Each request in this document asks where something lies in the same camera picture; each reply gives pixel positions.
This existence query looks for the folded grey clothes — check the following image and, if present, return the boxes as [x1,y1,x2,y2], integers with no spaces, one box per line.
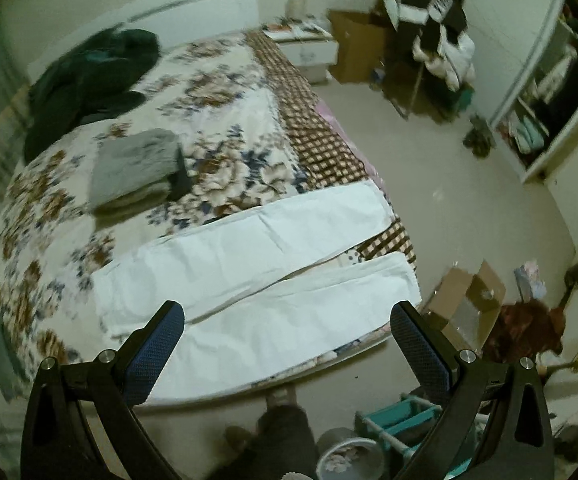
[88,129,193,220]

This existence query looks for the chair piled with clothes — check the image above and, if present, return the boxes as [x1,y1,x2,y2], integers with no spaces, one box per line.
[369,0,475,118]

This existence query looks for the brown cardboard box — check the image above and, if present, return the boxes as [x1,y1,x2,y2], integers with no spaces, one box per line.
[327,10,389,84]

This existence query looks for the white nightstand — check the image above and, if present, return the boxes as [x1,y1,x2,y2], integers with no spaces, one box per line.
[262,20,339,84]

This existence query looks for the dark green jacket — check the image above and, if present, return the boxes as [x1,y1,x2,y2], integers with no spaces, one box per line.
[24,27,160,164]

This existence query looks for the white pants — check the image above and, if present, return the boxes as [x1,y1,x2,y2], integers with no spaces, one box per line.
[93,180,421,403]

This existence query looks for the teal plastic basket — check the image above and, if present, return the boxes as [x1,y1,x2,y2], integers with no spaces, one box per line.
[354,394,488,479]

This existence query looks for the dark shoes on floor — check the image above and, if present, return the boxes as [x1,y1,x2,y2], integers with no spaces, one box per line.
[462,115,493,159]

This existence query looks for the floral waste bin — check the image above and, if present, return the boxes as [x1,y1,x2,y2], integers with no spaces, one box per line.
[316,428,385,480]

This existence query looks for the dark red cloth on floor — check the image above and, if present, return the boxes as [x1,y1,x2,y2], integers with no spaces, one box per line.
[482,299,566,364]

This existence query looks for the floral bed blanket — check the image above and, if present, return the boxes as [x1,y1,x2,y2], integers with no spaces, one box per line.
[0,31,401,401]

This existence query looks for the white headboard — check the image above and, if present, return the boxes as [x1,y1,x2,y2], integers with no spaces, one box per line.
[27,0,260,82]

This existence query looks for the brown checkered bed sheet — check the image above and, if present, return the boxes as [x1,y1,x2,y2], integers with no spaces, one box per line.
[243,29,418,266]

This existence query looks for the open cardboard box on floor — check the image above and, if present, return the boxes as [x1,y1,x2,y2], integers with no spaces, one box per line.
[419,260,506,356]

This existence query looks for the white wardrobe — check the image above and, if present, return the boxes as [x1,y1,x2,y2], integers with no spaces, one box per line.
[463,0,578,187]

